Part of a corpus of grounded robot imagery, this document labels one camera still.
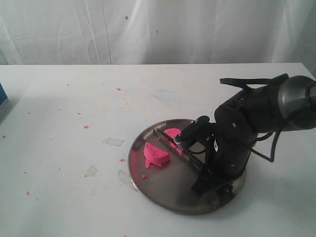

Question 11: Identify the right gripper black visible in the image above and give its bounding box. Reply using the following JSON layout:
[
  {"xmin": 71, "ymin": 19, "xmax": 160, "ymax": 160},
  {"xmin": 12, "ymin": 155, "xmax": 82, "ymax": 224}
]
[{"xmin": 191, "ymin": 97, "xmax": 258, "ymax": 201}]

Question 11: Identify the pink dough half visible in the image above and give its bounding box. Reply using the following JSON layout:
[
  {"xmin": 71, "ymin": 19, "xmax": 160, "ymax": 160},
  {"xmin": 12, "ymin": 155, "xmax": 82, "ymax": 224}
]
[{"xmin": 164, "ymin": 128, "xmax": 183, "ymax": 156}]

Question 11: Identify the black knife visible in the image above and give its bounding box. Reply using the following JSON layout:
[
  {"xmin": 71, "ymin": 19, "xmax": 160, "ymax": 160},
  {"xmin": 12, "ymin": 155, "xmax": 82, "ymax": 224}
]
[{"xmin": 154, "ymin": 128, "xmax": 203, "ymax": 171}]

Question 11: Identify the pink play dough lump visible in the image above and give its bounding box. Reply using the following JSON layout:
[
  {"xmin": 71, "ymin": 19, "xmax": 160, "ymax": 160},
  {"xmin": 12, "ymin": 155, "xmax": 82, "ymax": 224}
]
[{"xmin": 143, "ymin": 142, "xmax": 170, "ymax": 169}]

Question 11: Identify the right robot arm black grey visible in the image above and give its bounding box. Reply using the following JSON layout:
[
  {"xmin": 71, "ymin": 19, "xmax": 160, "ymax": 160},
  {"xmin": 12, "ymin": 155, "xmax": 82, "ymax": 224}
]
[{"xmin": 191, "ymin": 74, "xmax": 316, "ymax": 197}]

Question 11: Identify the round stainless steel plate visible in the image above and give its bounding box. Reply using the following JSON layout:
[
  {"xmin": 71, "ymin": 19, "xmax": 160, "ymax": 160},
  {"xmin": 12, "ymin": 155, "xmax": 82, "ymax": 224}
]
[{"xmin": 128, "ymin": 119, "xmax": 245, "ymax": 215}]

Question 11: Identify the clear tape piece by plate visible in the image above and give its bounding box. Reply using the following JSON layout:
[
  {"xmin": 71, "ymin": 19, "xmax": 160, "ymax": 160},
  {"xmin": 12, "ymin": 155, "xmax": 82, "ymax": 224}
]
[{"xmin": 118, "ymin": 169, "xmax": 137, "ymax": 191}]

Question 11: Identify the clear tape piece upper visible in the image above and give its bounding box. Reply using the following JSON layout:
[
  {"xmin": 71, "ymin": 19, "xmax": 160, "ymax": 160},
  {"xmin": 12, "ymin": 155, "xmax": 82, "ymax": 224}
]
[{"xmin": 102, "ymin": 138, "xmax": 124, "ymax": 147}]

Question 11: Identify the clear tape piece lower left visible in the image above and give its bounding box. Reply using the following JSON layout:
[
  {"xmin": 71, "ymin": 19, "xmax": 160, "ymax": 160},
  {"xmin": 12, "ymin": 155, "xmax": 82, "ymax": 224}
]
[{"xmin": 84, "ymin": 165, "xmax": 97, "ymax": 178}]

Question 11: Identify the blue box at table edge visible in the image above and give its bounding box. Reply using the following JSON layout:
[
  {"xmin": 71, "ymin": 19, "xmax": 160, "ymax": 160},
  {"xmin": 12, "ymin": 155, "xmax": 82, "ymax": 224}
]
[{"xmin": 0, "ymin": 84, "xmax": 7, "ymax": 105}]

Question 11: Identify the white backdrop curtain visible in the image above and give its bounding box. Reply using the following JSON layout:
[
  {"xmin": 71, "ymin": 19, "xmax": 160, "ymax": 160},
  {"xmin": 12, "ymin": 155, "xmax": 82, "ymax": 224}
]
[{"xmin": 0, "ymin": 0, "xmax": 316, "ymax": 65}]

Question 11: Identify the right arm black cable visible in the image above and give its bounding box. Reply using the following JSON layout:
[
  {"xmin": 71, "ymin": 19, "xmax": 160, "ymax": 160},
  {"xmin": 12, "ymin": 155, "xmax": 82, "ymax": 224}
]
[{"xmin": 219, "ymin": 73, "xmax": 289, "ymax": 163}]

